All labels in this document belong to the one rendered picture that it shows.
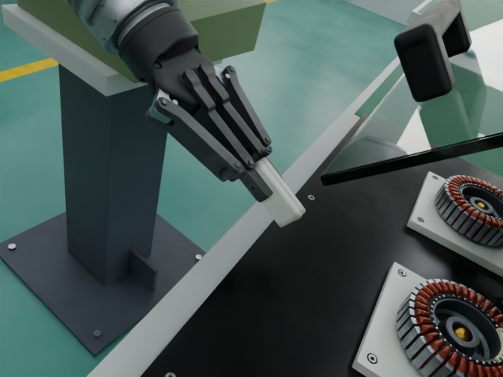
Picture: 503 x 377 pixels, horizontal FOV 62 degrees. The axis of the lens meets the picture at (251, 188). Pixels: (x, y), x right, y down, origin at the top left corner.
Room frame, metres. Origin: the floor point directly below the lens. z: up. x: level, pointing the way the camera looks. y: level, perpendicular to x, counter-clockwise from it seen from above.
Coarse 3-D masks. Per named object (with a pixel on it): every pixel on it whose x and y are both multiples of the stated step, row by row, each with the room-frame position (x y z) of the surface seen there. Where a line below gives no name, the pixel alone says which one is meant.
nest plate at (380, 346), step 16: (400, 272) 0.35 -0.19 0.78; (384, 288) 0.32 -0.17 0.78; (400, 288) 0.32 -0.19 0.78; (384, 304) 0.29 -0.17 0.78; (384, 320) 0.27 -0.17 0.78; (368, 336) 0.25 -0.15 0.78; (384, 336) 0.25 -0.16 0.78; (368, 352) 0.23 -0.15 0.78; (384, 352) 0.24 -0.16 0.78; (400, 352) 0.24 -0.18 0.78; (480, 352) 0.27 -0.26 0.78; (368, 368) 0.22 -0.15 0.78; (384, 368) 0.22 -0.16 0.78; (400, 368) 0.23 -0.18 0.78; (416, 368) 0.23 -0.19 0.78
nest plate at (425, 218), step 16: (432, 176) 0.58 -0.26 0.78; (432, 192) 0.53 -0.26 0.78; (416, 208) 0.48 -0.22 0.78; (432, 208) 0.49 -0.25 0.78; (416, 224) 0.45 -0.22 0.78; (432, 224) 0.45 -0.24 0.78; (448, 224) 0.46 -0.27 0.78; (448, 240) 0.43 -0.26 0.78; (464, 240) 0.44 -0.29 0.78; (464, 256) 0.42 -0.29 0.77; (480, 256) 0.42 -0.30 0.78; (496, 256) 0.43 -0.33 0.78; (496, 272) 0.41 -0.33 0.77
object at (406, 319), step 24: (432, 288) 0.30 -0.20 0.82; (456, 288) 0.31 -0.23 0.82; (408, 312) 0.27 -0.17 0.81; (432, 312) 0.27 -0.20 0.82; (456, 312) 0.30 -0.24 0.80; (480, 312) 0.29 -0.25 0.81; (408, 336) 0.25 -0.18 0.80; (432, 336) 0.24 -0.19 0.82; (456, 336) 0.26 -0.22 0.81; (480, 336) 0.28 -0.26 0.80; (432, 360) 0.22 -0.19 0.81; (456, 360) 0.22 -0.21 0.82; (480, 360) 0.25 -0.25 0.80
